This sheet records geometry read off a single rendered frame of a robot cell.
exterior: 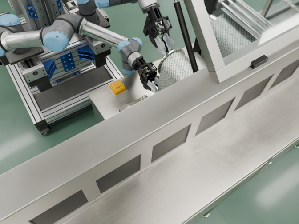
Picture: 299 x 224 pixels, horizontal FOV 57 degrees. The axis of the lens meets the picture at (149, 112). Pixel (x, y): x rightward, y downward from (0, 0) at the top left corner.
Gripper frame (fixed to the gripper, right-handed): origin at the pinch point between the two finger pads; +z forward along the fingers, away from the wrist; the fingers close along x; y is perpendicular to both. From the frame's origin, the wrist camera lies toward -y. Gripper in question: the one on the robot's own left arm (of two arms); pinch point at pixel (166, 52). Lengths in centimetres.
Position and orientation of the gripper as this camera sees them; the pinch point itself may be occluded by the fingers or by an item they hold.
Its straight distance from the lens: 126.0
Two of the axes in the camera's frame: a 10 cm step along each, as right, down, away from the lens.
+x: 8.3, -4.5, 3.2
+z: 4.0, 8.9, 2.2
